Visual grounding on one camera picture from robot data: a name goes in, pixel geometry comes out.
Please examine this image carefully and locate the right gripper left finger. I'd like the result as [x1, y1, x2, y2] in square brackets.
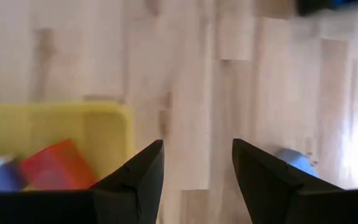
[90, 139, 165, 224]

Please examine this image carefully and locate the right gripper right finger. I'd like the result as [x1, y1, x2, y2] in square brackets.
[232, 138, 343, 224]

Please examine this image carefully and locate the red box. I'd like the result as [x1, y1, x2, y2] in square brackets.
[19, 139, 98, 190]

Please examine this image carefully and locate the light blue box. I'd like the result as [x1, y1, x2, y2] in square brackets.
[274, 147, 319, 179]

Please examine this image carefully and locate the yellow translucent plastic tray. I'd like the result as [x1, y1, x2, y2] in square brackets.
[0, 101, 135, 191]

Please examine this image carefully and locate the black plastic basket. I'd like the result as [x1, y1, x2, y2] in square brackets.
[296, 0, 358, 17]

